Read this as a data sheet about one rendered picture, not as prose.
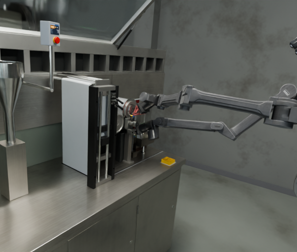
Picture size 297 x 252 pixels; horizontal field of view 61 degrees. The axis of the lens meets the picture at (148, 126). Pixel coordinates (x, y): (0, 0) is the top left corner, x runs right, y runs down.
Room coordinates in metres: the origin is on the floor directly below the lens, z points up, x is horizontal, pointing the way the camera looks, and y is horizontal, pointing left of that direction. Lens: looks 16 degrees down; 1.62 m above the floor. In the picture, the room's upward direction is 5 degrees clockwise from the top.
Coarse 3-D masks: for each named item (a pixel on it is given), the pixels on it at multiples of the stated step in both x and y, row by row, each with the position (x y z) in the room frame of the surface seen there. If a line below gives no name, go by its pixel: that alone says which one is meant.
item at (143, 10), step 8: (152, 0) 1.77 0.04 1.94; (144, 8) 1.79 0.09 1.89; (136, 16) 1.82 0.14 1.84; (128, 24) 1.86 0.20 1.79; (16, 32) 1.37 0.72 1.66; (24, 32) 1.40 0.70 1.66; (120, 32) 1.90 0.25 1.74; (128, 32) 1.90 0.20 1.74; (88, 40) 1.76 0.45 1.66; (96, 40) 1.83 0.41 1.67
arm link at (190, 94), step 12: (192, 96) 1.01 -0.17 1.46; (204, 96) 0.99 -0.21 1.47; (216, 96) 0.98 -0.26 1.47; (228, 96) 0.97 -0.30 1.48; (228, 108) 0.97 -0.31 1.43; (240, 108) 0.94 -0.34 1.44; (252, 108) 0.93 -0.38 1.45; (264, 108) 0.91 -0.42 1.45; (264, 120) 0.91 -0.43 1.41; (276, 120) 0.89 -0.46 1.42
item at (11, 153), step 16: (0, 80) 1.01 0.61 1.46; (16, 80) 1.05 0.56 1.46; (0, 96) 1.03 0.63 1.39; (16, 96) 1.07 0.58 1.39; (0, 144) 1.04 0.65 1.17; (16, 144) 1.05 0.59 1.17; (0, 160) 1.05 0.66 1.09; (16, 160) 1.05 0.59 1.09; (0, 176) 1.05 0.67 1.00; (16, 176) 1.04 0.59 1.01; (16, 192) 1.04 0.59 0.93
